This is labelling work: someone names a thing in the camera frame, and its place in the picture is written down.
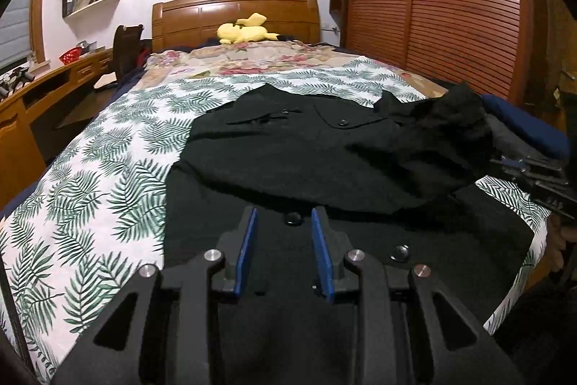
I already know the black double-breasted coat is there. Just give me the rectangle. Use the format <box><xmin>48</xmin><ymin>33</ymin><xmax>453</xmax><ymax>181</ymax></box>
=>
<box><xmin>162</xmin><ymin>80</ymin><xmax>535</xmax><ymax>385</ymax></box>

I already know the navy folded garment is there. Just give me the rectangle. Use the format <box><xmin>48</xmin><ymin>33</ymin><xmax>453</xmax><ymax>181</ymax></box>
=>
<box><xmin>481</xmin><ymin>94</ymin><xmax>570</xmax><ymax>160</ymax></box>

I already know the dark grey folded garment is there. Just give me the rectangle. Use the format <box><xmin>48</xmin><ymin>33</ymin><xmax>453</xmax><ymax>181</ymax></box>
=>
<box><xmin>485</xmin><ymin>114</ymin><xmax>554</xmax><ymax>160</ymax></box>

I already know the green fern print bedsheet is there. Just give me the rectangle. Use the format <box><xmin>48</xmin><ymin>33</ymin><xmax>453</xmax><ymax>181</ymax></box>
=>
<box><xmin>0</xmin><ymin>56</ymin><xmax>552</xmax><ymax>383</ymax></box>

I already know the louvered wooden wardrobe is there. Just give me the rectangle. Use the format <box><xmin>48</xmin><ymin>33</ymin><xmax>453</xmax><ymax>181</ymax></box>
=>
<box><xmin>330</xmin><ymin>0</ymin><xmax>548</xmax><ymax>109</ymax></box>

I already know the long wooden desk cabinet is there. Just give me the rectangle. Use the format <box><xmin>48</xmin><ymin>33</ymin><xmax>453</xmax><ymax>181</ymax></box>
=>
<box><xmin>1</xmin><ymin>49</ymin><xmax>114</xmax><ymax>206</ymax></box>

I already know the floral quilt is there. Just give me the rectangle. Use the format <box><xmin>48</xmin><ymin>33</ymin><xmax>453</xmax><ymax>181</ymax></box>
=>
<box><xmin>133</xmin><ymin>40</ymin><xmax>447</xmax><ymax>98</ymax></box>

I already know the dark wooden chair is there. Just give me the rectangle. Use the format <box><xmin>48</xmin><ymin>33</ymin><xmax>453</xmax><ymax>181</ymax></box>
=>
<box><xmin>111</xmin><ymin>25</ymin><xmax>144</xmax><ymax>82</ymax></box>

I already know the red basket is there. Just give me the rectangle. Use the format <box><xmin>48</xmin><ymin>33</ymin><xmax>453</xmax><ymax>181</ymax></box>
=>
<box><xmin>59</xmin><ymin>46</ymin><xmax>83</xmax><ymax>65</ymax></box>

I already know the wooden headboard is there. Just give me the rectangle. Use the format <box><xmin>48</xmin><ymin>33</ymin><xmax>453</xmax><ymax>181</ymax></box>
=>
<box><xmin>151</xmin><ymin>0</ymin><xmax>321</xmax><ymax>53</ymax></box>

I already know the yellow plush toy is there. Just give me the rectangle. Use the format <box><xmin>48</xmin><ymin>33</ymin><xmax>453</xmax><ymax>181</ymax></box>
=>
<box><xmin>216</xmin><ymin>13</ymin><xmax>279</xmax><ymax>44</ymax></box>

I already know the grey window blind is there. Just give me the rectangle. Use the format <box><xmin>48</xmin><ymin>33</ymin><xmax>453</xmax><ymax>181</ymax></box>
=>
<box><xmin>0</xmin><ymin>0</ymin><xmax>31</xmax><ymax>69</ymax></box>

